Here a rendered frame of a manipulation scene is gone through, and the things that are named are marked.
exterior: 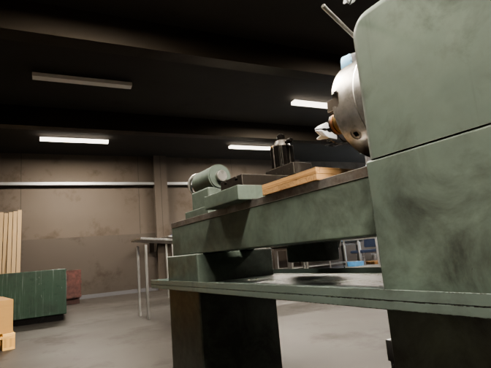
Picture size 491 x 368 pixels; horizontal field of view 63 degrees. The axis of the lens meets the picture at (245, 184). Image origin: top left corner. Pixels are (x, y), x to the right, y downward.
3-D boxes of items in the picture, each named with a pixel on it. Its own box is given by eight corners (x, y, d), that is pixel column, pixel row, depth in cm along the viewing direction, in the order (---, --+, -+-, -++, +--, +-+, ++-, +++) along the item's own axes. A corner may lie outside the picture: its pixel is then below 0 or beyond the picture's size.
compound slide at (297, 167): (312, 174, 169) (311, 162, 170) (294, 173, 164) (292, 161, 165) (283, 183, 186) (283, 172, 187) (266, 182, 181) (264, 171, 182)
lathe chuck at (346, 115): (433, 144, 128) (407, 52, 130) (370, 157, 111) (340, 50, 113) (409, 152, 135) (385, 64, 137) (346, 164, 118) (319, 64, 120)
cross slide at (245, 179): (324, 186, 177) (324, 176, 178) (242, 185, 155) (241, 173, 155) (299, 193, 192) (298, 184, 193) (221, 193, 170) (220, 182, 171)
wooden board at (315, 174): (394, 182, 140) (392, 171, 141) (316, 179, 121) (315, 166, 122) (334, 196, 165) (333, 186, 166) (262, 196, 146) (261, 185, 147)
